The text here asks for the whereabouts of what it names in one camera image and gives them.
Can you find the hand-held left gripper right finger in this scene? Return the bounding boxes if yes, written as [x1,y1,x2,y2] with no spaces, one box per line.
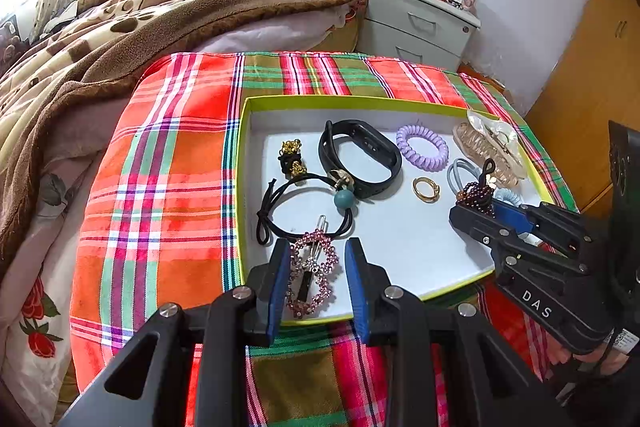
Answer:
[344,237,576,427]

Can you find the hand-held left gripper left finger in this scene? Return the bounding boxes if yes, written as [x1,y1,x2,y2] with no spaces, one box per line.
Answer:
[57,238,293,427]

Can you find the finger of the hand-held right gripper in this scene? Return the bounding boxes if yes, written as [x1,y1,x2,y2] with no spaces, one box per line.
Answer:
[492,201,598,254]
[448,204,551,259]

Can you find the pink rhinestone hair clip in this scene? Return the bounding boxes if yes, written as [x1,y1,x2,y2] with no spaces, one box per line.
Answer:
[285,216,342,320]

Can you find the white tray with green rim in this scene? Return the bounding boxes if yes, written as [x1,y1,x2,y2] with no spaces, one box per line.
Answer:
[235,94,556,327]

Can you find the purple spiral hair tie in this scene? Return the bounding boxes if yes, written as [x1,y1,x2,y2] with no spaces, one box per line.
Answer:
[396,123,449,172]

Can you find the black hair tie teal bead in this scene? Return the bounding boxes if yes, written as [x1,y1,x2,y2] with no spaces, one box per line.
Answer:
[256,167,357,249]

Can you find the clear beige hair claw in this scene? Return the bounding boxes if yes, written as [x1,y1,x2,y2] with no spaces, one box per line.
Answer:
[452,109,526,188]

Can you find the small gold black hair clip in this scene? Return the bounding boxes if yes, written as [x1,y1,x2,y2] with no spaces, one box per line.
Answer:
[277,138,307,184]

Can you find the black smart band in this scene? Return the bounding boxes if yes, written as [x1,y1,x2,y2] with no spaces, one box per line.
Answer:
[318,119,403,202]

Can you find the red green plaid tablecloth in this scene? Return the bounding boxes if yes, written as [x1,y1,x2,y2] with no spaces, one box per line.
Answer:
[70,51,581,427]

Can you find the wooden wardrobe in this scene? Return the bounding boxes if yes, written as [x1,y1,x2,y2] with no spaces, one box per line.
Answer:
[522,0,640,212]

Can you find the grey nightstand with drawers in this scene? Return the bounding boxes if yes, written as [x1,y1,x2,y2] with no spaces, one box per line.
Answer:
[357,0,482,72]

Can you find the white rose print bed sheet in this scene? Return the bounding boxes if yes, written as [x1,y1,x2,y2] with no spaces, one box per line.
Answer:
[0,147,121,427]

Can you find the brown paw print blanket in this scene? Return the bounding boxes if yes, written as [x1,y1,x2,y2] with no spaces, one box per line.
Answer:
[0,0,368,268]

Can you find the dark red bead bracelet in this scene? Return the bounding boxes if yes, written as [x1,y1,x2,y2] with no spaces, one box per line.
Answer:
[455,182,497,219]

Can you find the black hair tie gold charm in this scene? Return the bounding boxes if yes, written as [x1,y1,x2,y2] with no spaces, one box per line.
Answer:
[477,158,498,188]

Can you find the gold ring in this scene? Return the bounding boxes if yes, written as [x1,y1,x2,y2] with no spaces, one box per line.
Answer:
[412,177,442,202]

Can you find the grey blue hair tie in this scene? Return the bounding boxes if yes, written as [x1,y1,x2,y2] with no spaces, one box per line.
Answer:
[446,158,483,202]

